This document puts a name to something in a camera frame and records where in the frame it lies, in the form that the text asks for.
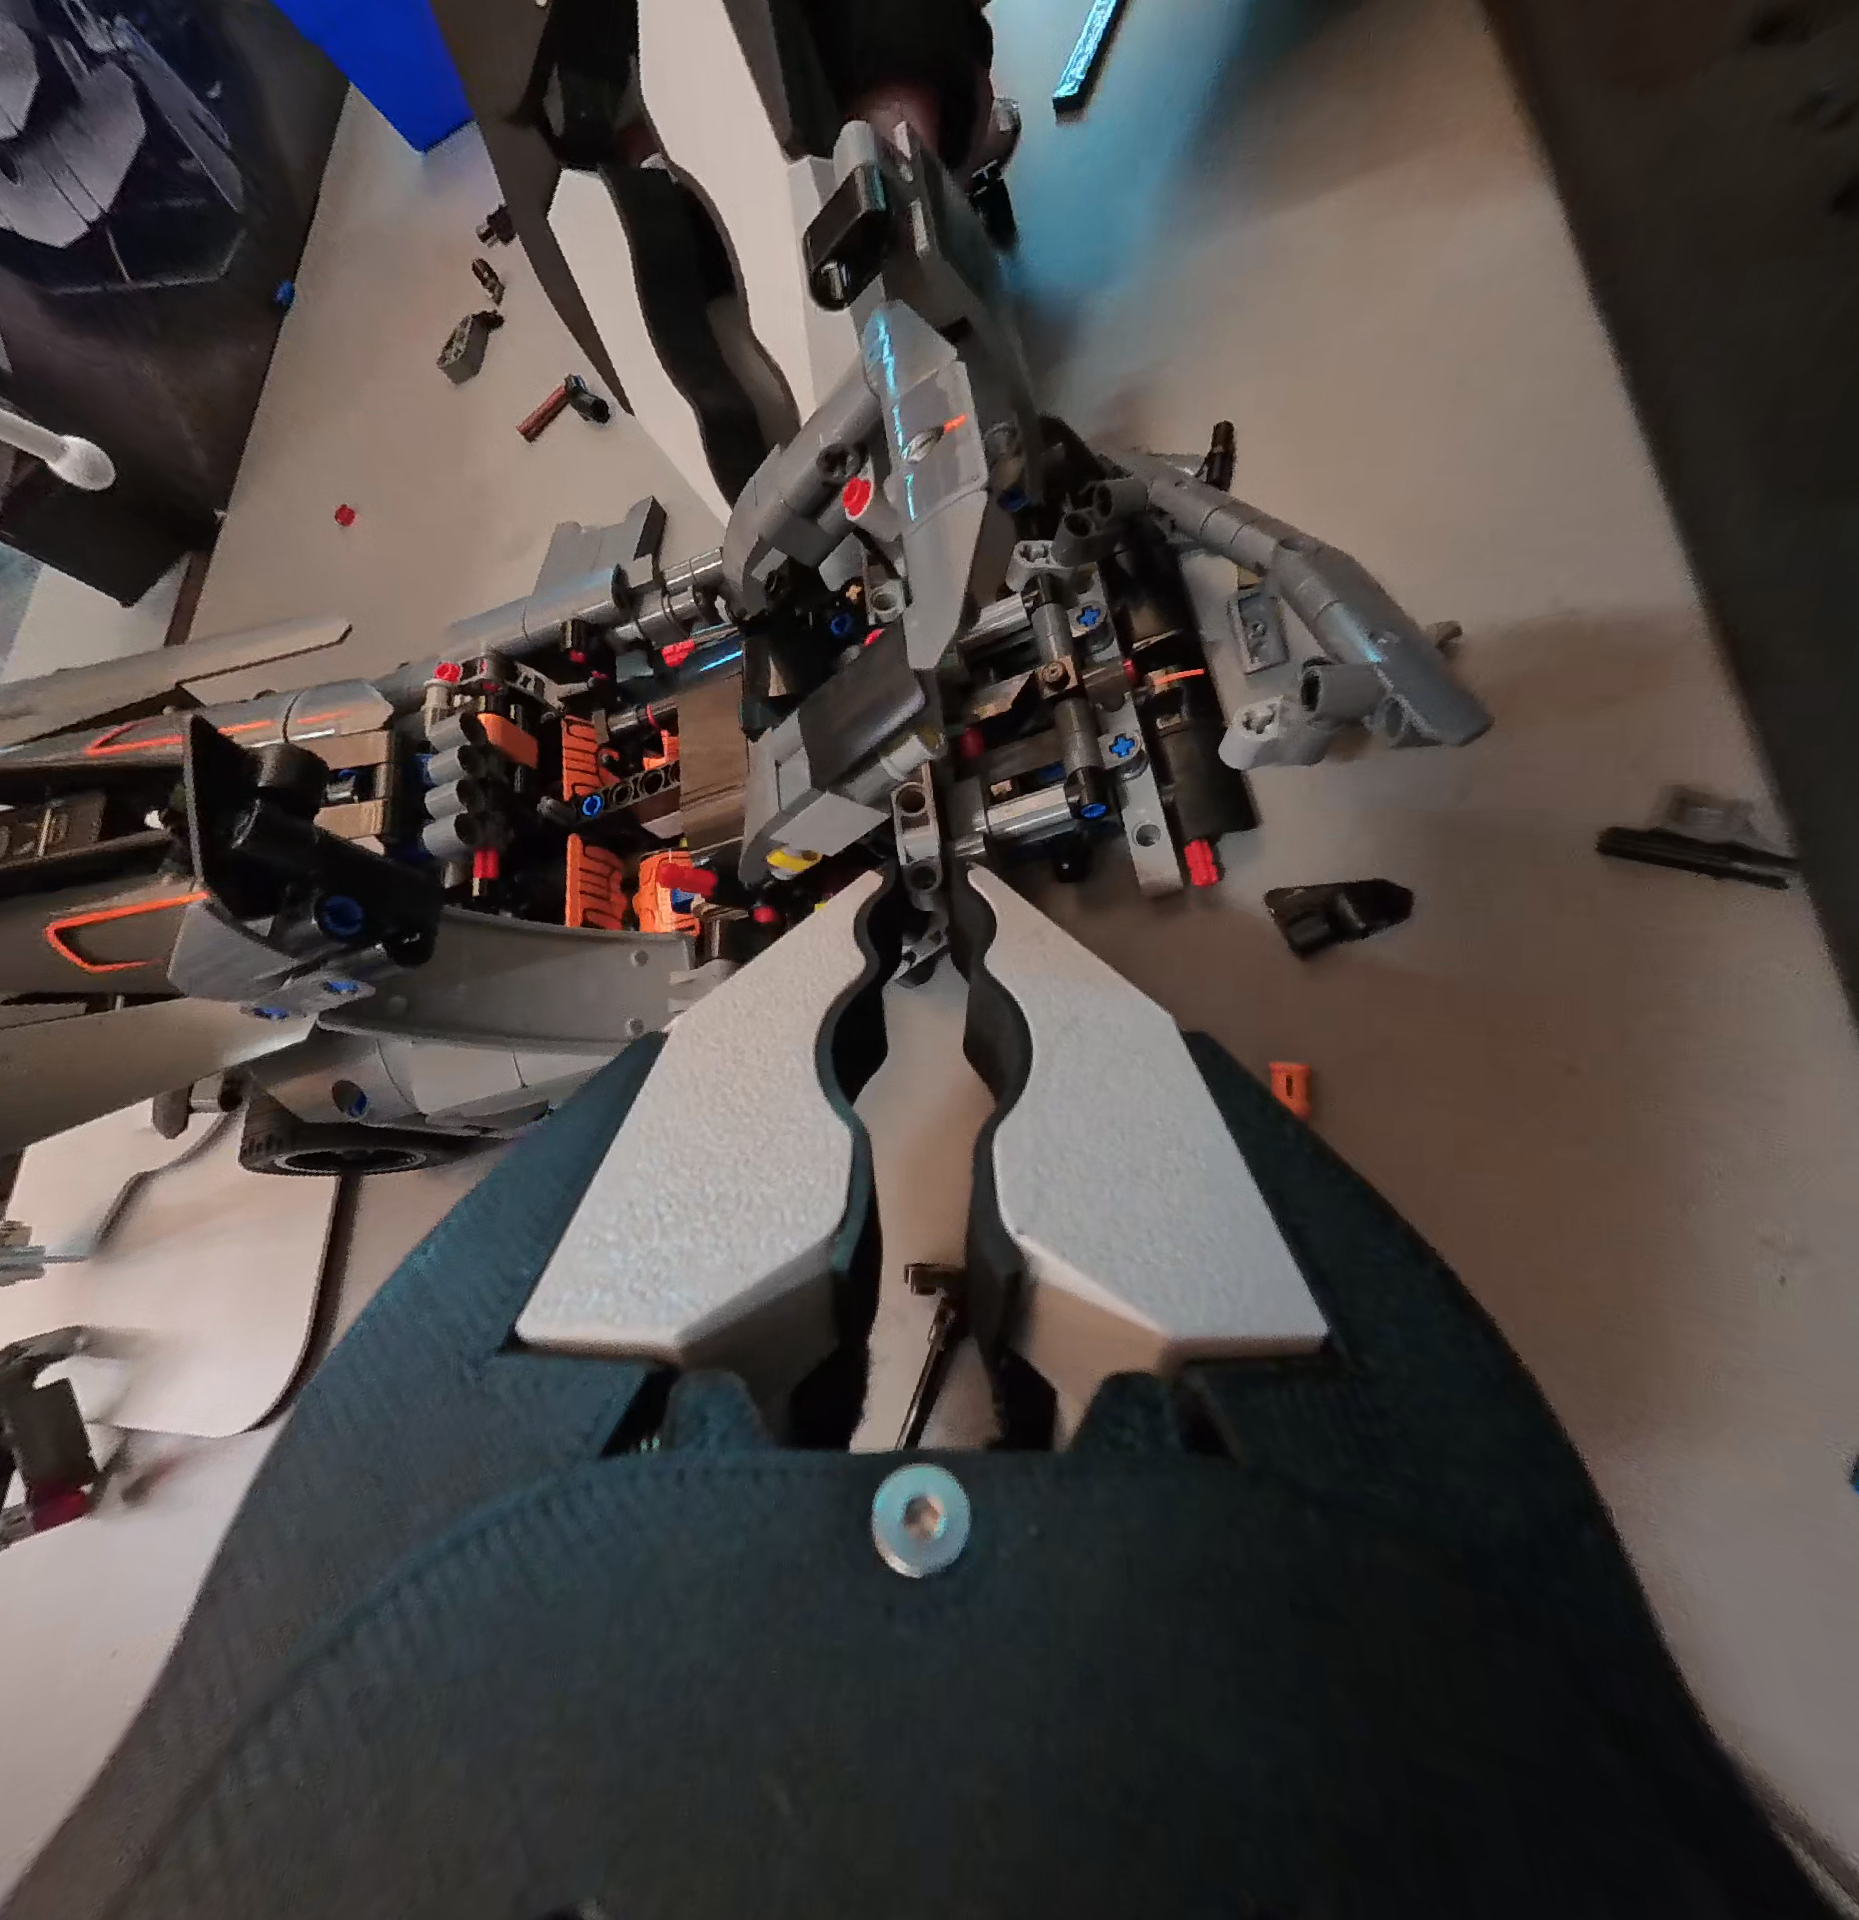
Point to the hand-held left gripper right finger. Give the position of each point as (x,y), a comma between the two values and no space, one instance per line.
(1154,1200)

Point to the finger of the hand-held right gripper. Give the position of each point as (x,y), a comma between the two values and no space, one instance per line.
(614,286)
(786,255)

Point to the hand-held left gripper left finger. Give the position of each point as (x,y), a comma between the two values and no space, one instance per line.
(690,1200)

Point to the grey lego car model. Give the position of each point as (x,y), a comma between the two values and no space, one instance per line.
(494,962)

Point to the grey lego panel strip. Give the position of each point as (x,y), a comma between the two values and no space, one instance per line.
(1349,617)

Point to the brown lego axle pin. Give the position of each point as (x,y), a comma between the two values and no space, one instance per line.
(544,415)

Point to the grey lego liftarm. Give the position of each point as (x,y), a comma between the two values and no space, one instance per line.
(470,342)

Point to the small orange lego piece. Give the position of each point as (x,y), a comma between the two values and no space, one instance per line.
(1290,1085)

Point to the thin black lego rod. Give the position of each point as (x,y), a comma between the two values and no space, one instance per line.
(931,1359)

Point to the black lego slope piece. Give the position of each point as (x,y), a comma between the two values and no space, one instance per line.
(1336,914)

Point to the dark red-striped lego tile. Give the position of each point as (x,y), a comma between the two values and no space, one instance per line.
(1089,55)

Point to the black lego pin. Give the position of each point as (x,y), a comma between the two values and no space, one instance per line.
(1222,451)

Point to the grey studded lego plate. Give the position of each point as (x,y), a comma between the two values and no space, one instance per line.
(1260,632)

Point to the small grey lego plate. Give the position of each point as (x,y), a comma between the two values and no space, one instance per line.
(1709,812)

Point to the black lego sub-assembly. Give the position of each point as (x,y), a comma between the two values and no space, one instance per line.
(37,1442)

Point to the person's right hand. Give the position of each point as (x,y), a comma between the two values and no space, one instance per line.
(943,77)

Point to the bright blue object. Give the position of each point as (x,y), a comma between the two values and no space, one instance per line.
(375,60)

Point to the white rounded mat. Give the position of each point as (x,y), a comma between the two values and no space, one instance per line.
(224,1291)

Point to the dark perforated panel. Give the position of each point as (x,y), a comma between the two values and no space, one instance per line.
(1740,375)

